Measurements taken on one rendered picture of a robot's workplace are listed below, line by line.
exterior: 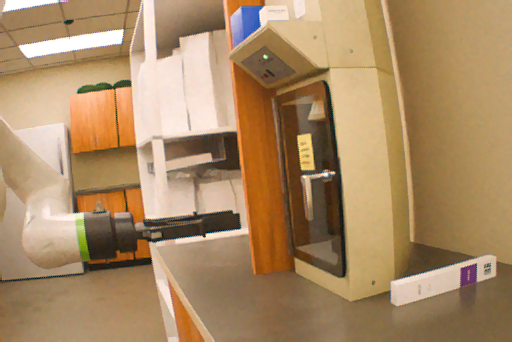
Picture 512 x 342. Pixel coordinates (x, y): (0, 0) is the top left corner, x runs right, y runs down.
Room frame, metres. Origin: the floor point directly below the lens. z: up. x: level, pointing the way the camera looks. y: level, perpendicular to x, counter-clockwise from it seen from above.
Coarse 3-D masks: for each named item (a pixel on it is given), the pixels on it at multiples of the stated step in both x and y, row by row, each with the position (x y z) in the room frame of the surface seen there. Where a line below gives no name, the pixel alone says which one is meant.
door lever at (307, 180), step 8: (304, 176) 0.99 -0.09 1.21; (312, 176) 0.99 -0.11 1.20; (320, 176) 1.00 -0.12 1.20; (304, 184) 0.99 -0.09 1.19; (304, 192) 0.99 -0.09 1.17; (312, 192) 0.99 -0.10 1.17; (304, 200) 0.99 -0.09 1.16; (312, 200) 0.99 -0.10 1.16; (312, 208) 0.99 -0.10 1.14; (312, 216) 0.99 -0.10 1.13
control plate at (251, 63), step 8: (264, 48) 1.03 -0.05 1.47; (256, 56) 1.10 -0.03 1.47; (272, 56) 1.05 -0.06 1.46; (248, 64) 1.18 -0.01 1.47; (256, 64) 1.15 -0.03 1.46; (264, 64) 1.12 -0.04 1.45; (272, 64) 1.08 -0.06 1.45; (280, 64) 1.06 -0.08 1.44; (256, 72) 1.19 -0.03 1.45; (264, 72) 1.16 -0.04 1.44; (272, 72) 1.13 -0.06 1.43; (280, 72) 1.10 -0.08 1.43; (288, 72) 1.07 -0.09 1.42; (264, 80) 1.21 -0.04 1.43; (272, 80) 1.17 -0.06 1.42
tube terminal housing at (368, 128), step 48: (288, 0) 1.11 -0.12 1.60; (336, 0) 0.97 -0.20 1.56; (336, 48) 0.97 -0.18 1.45; (384, 48) 1.10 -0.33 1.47; (336, 96) 0.96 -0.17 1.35; (384, 96) 1.02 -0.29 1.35; (384, 144) 0.99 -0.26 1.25; (384, 192) 0.99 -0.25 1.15; (384, 240) 0.98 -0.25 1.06; (336, 288) 1.02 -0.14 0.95; (384, 288) 0.98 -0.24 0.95
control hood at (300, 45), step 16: (256, 32) 1.00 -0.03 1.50; (272, 32) 0.94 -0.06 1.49; (288, 32) 0.94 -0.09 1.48; (304, 32) 0.95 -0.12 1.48; (320, 32) 0.96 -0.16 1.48; (240, 48) 1.13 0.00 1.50; (256, 48) 1.06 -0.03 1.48; (272, 48) 1.01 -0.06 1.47; (288, 48) 0.96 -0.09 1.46; (304, 48) 0.94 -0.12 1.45; (320, 48) 0.95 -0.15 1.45; (240, 64) 1.22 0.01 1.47; (288, 64) 1.03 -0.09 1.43; (304, 64) 0.98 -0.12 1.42; (320, 64) 0.95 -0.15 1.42; (256, 80) 1.25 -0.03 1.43; (288, 80) 1.12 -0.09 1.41
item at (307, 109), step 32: (288, 96) 1.16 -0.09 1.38; (320, 96) 0.99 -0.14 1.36; (288, 128) 1.18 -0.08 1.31; (320, 128) 1.01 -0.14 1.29; (288, 160) 1.20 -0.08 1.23; (320, 160) 1.02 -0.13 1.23; (288, 192) 1.23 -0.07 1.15; (320, 192) 1.04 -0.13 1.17; (320, 224) 1.05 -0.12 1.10; (320, 256) 1.07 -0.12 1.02
